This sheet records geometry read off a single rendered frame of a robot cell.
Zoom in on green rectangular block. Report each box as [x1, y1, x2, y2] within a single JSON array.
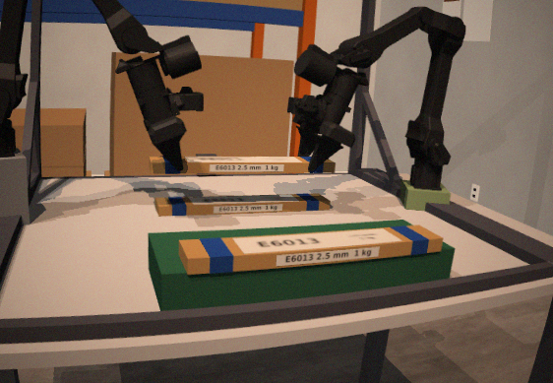
[[148, 220, 455, 311]]

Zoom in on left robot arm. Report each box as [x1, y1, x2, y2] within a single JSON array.
[[287, 7, 466, 191]]

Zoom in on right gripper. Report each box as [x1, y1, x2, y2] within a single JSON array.
[[135, 83, 187, 171]]

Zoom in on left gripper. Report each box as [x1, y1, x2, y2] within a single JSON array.
[[292, 91, 355, 171]]

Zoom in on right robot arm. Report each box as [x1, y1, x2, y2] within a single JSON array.
[[0, 0, 204, 158]]

